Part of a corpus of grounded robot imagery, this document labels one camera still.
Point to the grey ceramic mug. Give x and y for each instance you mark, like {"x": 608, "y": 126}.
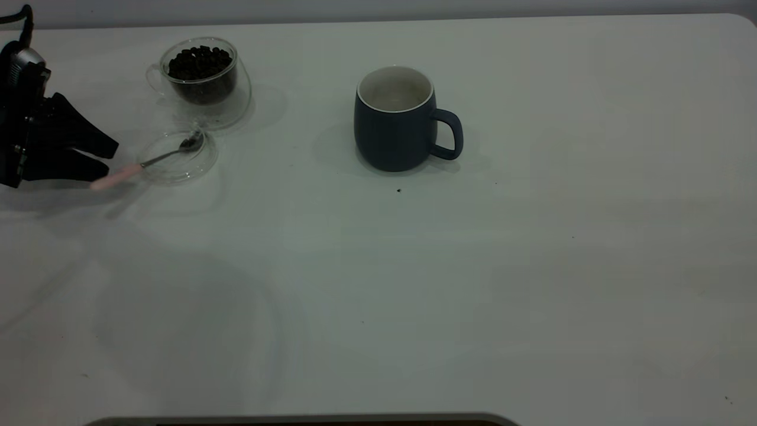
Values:
{"x": 393, "y": 136}

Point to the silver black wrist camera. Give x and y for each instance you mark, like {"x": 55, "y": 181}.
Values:
{"x": 26, "y": 68}

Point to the clear glass round dish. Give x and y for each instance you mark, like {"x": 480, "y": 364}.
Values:
{"x": 189, "y": 171}

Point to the dark coffee beans pile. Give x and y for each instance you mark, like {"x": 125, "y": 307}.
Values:
{"x": 198, "y": 62}

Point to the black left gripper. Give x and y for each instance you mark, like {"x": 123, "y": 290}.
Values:
{"x": 18, "y": 142}

